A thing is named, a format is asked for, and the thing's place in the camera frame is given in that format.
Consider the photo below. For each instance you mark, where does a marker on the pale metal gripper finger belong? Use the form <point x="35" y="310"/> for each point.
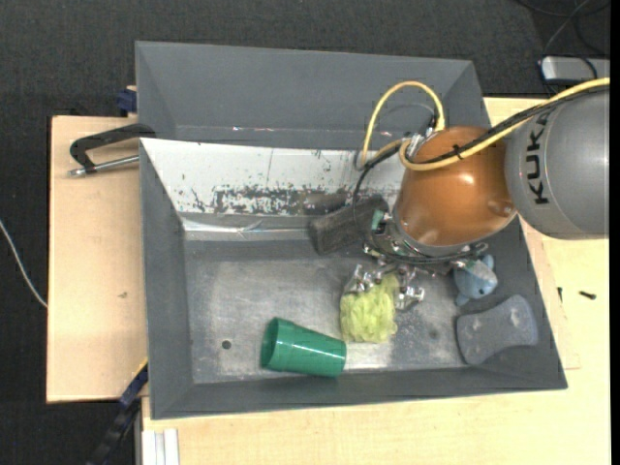
<point x="361" y="279"/>
<point x="411" y="294"/>

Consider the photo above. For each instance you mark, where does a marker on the green plastic cup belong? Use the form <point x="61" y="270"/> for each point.
<point x="302" y="349"/>

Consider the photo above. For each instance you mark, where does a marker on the grey metal bin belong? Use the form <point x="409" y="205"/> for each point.
<point x="271" y="298"/>

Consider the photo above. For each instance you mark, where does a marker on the dark green flat block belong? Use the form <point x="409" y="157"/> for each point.
<point x="334" y="230"/>

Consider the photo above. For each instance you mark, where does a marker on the grey bone-shaped sponge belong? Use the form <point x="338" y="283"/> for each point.
<point x="496" y="330"/>

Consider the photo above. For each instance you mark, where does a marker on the blue toy animal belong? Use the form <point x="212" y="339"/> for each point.
<point x="477" y="281"/>

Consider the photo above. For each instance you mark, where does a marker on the yellow-green fluffy cloth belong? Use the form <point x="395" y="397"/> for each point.
<point x="365" y="315"/>

